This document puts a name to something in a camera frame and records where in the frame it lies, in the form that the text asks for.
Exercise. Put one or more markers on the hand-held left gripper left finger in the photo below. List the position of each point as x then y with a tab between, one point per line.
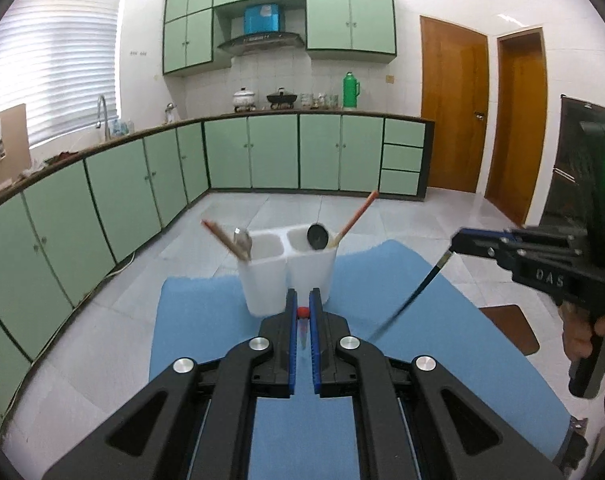
293	340

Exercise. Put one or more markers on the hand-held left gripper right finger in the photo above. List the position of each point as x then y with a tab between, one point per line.
315	340

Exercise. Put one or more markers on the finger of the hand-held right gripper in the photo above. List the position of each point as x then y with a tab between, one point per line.
482	249
482	234

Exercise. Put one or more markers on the red patterned bamboo chopstick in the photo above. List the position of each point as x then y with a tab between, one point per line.
302	311
222	239
355	219

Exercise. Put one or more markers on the white plastic utensil holder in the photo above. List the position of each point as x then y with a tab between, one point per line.
267	285

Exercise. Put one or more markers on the black chopstick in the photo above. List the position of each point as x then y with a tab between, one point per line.
412	296

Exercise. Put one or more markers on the black plastic spoon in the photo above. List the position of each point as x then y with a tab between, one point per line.
316	237

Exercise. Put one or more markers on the metal spoon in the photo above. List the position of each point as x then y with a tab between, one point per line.
242	242

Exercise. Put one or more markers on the person's right hand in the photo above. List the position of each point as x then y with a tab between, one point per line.
577	335

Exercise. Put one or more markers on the dark glass cabinet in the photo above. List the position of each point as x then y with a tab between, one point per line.
562	170

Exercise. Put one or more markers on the brown wooden stool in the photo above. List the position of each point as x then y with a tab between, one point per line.
512	327

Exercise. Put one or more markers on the blue mat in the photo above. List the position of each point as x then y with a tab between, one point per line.
207	320

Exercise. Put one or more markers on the green cabinet drawer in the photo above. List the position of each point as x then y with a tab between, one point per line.
404	132
402	157
401	182

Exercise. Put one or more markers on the green base cabinets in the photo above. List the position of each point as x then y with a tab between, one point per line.
272	150

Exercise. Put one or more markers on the green thermos flask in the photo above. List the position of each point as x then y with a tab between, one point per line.
351	92

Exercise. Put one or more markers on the stack of bowls and jars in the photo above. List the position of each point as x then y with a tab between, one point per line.
317	101

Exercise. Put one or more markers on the black wok with lid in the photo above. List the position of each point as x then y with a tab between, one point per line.
282	97

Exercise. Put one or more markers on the white cooking pot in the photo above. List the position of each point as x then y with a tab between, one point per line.
244	99

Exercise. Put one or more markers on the metal kettle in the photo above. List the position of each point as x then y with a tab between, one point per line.
170	112

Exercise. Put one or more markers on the bottles beside sink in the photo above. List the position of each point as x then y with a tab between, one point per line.
121	127

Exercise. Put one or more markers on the chrome kitchen faucet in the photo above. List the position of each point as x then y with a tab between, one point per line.
104	117

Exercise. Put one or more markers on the blue wrapped hood chimney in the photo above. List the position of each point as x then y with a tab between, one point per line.
263	19

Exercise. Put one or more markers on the brown cardboard box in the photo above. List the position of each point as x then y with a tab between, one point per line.
15	160

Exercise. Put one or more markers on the white window blind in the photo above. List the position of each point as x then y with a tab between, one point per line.
47	60

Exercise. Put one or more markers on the green wall cabinets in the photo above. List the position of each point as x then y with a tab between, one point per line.
327	20

